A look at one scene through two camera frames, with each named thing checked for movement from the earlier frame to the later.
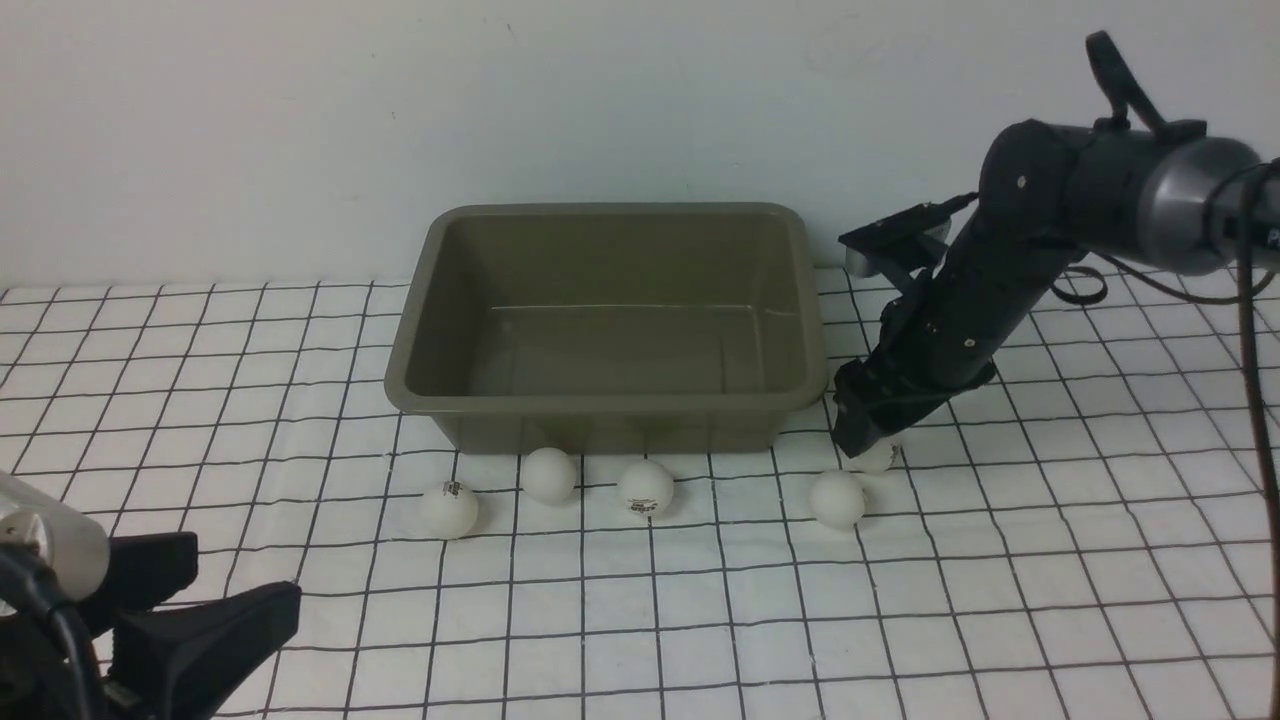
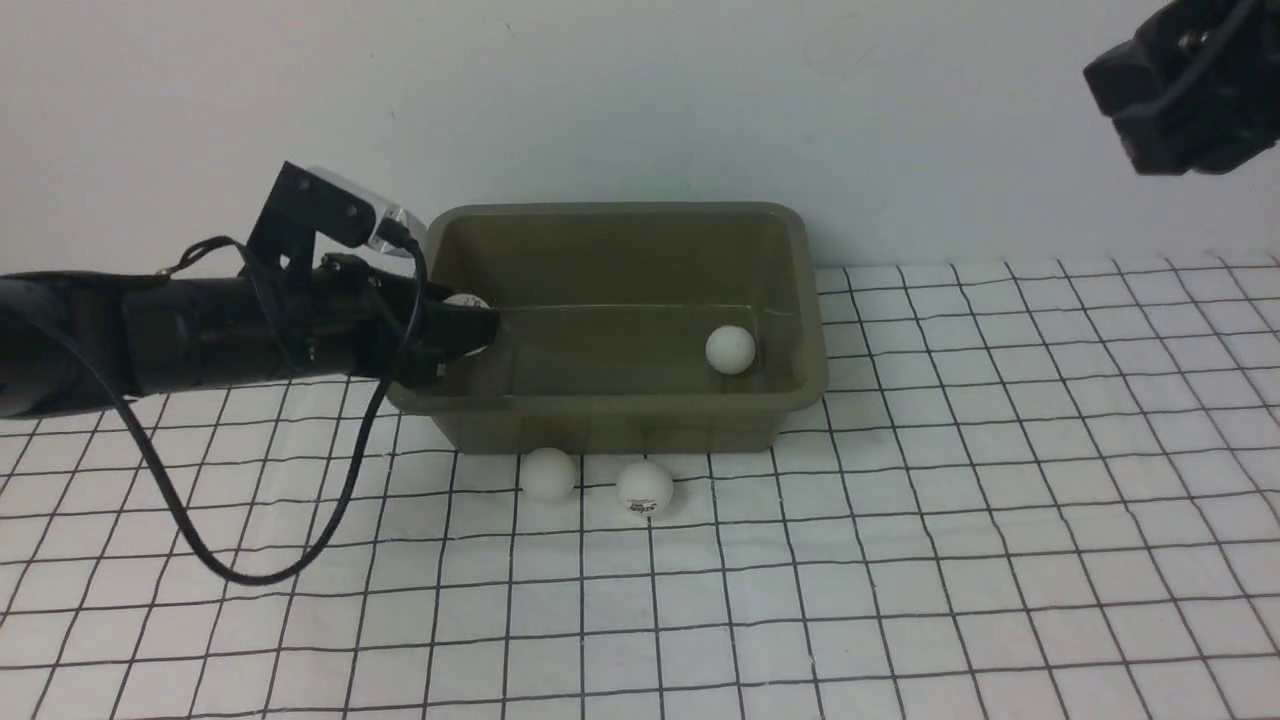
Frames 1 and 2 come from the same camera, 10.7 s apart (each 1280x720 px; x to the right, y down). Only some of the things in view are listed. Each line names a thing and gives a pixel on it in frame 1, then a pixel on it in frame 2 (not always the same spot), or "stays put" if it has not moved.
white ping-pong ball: (646, 487) stays put
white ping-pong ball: (885, 455) -> (730, 349)
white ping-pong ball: (448, 510) -> (468, 299)
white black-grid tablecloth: (1074, 539) stays put
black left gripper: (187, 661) -> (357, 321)
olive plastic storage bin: (611, 328) stays put
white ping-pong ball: (549, 474) stays put
